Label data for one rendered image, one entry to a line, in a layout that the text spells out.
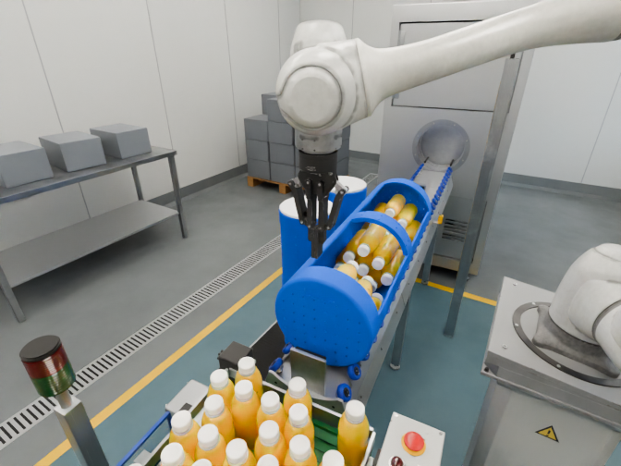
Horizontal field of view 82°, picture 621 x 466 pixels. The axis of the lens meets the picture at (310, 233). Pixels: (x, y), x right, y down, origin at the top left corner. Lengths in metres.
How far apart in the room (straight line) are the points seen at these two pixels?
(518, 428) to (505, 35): 0.97
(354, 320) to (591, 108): 5.16
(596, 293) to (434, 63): 0.66
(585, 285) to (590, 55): 4.86
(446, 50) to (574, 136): 5.32
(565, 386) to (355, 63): 0.86
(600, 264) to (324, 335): 0.66
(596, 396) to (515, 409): 0.21
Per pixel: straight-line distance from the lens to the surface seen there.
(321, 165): 0.68
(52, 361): 0.83
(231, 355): 1.05
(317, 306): 0.94
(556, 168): 5.93
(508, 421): 1.23
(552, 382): 1.06
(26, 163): 3.19
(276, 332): 2.36
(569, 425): 1.19
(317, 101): 0.45
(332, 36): 0.64
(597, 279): 1.02
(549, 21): 0.73
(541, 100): 5.77
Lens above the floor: 1.74
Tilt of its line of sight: 27 degrees down
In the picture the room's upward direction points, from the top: straight up
